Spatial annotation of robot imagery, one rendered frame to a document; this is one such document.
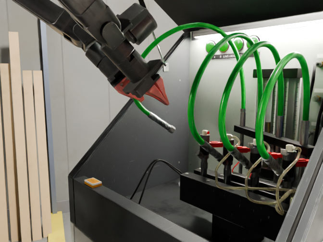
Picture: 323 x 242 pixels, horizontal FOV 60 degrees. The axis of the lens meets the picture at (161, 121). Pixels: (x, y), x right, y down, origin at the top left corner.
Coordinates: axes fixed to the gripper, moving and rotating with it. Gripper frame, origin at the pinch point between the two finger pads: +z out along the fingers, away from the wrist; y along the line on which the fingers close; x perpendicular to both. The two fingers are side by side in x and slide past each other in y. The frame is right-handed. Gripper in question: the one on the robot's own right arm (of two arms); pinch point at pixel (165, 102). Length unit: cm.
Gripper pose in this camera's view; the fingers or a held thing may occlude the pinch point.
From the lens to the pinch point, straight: 68.4
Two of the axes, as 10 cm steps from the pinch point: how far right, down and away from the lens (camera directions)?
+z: 6.2, 6.6, 4.2
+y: 6.3, -7.4, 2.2
